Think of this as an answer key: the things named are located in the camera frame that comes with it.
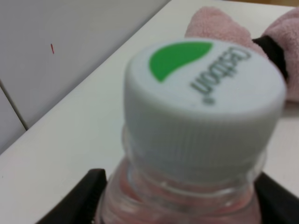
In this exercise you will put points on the clear water bottle green label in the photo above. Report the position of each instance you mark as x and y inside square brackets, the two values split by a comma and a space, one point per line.
[198, 115]

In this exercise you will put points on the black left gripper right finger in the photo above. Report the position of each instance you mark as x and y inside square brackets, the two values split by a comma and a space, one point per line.
[277, 205]

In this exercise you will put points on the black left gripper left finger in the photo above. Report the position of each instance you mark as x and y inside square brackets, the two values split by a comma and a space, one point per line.
[80, 204]

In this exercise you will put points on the pink towel with black band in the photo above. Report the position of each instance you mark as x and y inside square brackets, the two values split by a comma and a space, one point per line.
[279, 42]

